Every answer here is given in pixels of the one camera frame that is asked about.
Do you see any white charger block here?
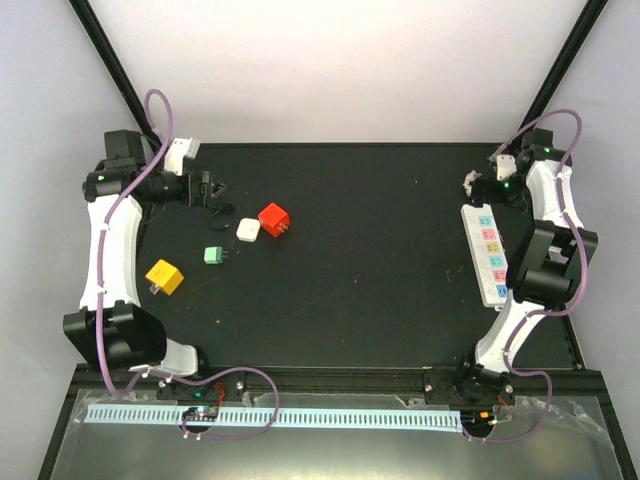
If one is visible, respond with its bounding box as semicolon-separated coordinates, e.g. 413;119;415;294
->
236;218;261;243

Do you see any red cube socket adapter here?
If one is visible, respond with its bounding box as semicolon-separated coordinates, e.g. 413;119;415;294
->
258;203;290;238

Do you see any green plug adapter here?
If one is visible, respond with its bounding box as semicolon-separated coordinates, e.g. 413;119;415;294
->
203;246;228;265

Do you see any white power strip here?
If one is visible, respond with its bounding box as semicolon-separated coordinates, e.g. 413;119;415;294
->
460;204;508;310

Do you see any yellow cube socket adapter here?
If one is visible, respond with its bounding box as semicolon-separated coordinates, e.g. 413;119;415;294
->
145;259;184;296

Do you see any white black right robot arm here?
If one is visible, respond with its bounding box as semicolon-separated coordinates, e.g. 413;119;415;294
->
454;128;598;404

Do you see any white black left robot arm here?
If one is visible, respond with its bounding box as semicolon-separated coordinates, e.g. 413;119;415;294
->
63;130;229;399

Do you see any black front frame rail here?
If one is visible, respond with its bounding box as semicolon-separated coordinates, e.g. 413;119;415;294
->
69;365;609;400

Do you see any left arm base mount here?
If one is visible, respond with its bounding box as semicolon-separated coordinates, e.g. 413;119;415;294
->
156;371;247;403

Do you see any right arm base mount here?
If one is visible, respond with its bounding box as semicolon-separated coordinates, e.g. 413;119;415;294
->
421;369;515;408

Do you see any white slotted cable duct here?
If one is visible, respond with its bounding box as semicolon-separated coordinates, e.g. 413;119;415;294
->
84;404;462;433

